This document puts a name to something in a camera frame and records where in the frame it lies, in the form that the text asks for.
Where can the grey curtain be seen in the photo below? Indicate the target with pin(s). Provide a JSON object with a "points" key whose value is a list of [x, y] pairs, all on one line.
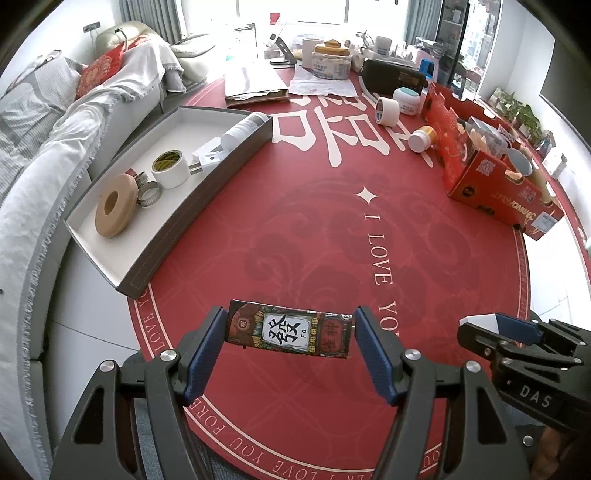
{"points": [[147, 18]]}

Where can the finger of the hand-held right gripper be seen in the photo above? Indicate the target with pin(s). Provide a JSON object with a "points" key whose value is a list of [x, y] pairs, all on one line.
{"points": [[478, 339], [517, 328]]}

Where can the grey patterned cloth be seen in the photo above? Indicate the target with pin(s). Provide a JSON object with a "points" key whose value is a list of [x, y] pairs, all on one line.
{"points": [[27, 115]]}

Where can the phone stand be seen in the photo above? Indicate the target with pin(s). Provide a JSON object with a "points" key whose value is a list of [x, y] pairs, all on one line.
{"points": [[281, 44]]}

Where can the white grey power adapter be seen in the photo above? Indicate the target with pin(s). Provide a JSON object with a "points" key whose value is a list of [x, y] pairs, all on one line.
{"points": [[210, 159]]}

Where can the grey cardboard tray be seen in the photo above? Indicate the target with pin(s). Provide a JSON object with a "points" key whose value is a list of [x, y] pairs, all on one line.
{"points": [[106, 244]]}

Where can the brown envelope with papers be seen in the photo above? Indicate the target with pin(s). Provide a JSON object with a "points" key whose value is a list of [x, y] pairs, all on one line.
{"points": [[254, 83]]}

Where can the white sofa blanket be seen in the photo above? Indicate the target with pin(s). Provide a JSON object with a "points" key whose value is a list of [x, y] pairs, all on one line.
{"points": [[27, 207]]}

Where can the red cardboard box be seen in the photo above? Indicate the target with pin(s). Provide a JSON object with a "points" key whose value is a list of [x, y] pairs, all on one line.
{"points": [[485, 184]]}

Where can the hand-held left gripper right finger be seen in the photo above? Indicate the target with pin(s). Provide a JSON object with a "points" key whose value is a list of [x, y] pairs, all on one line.
{"points": [[374, 355]]}

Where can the black radio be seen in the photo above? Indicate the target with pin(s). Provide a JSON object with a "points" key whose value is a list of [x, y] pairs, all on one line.
{"points": [[392, 78]]}

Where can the red patterned cushion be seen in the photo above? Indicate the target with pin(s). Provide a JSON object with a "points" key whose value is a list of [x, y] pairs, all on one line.
{"points": [[99, 69]]}

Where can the white jar gold lid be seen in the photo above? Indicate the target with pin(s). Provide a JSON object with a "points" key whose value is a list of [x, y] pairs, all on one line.
{"points": [[418, 141]]}

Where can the white plastic bottle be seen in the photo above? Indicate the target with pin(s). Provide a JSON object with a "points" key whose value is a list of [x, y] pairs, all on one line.
{"points": [[240, 131]]}

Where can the white tape roll blue core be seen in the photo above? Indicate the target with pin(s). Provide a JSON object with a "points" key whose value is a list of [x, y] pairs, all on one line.
{"points": [[391, 110]]}

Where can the white tape roll yellow core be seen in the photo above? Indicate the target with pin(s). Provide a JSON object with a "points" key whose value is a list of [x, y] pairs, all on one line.
{"points": [[173, 177]]}

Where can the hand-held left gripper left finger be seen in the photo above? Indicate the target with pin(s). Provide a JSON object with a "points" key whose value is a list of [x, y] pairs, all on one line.
{"points": [[203, 350]]}

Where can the cream sofa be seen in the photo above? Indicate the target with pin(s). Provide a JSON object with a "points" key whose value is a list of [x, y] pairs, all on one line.
{"points": [[194, 60]]}

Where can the tan tape roll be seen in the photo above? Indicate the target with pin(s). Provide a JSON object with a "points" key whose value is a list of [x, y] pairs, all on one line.
{"points": [[129, 194]]}

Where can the white jar teal lid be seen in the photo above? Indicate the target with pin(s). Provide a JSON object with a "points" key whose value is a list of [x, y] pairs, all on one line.
{"points": [[408, 105]]}

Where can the red round table mat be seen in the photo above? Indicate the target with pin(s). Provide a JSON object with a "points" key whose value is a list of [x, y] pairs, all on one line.
{"points": [[300, 230]]}

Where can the printed card box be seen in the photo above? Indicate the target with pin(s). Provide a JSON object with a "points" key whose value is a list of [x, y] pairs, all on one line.
{"points": [[286, 327]]}

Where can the clear tub yellow lid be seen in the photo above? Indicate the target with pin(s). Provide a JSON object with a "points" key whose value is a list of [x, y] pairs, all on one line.
{"points": [[330, 62]]}

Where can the small white block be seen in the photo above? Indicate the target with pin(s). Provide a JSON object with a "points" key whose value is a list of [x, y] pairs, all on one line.
{"points": [[480, 319]]}

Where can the green potted plant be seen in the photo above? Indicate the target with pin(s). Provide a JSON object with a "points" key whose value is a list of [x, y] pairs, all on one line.
{"points": [[519, 113]]}

